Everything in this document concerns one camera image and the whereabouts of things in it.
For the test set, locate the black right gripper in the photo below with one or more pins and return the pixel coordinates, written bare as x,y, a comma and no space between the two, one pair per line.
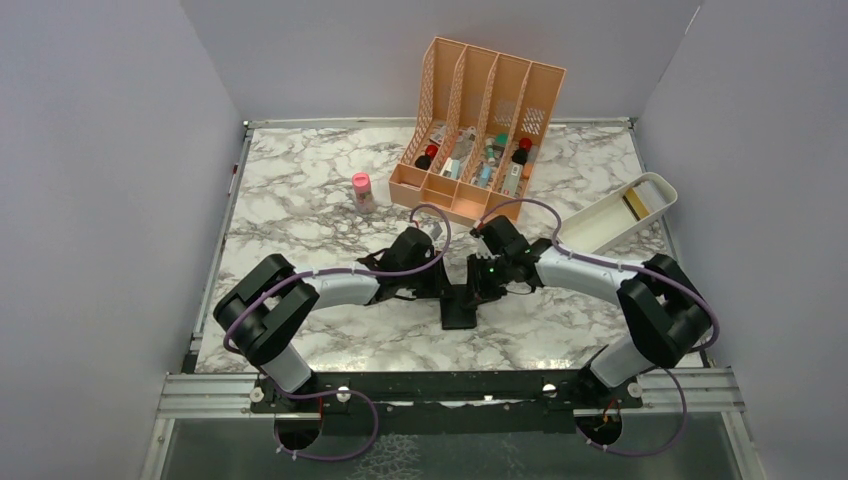
481,291

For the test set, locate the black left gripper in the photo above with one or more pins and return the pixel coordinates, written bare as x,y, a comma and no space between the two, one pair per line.
437,284

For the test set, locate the black leather card holder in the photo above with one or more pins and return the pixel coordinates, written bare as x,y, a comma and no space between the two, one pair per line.
455,312

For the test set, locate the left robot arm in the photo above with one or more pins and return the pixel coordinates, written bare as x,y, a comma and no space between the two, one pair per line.
264,311

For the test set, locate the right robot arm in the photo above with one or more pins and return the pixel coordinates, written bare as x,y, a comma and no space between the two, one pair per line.
664,314

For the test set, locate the pink cartoon bottle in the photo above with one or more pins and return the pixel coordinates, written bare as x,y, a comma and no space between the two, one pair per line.
363,194

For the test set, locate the peach desk organizer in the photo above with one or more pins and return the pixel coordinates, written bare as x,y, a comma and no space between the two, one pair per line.
468,93

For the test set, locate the white plastic tray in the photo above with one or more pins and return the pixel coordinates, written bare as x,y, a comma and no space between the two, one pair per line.
608,222

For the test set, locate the teal cap tube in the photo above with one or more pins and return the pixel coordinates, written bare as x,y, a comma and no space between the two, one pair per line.
494,147

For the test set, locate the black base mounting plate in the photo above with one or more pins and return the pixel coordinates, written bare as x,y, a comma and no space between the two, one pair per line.
441,402

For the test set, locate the aluminium table frame rail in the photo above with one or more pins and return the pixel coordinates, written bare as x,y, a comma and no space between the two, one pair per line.
228,396

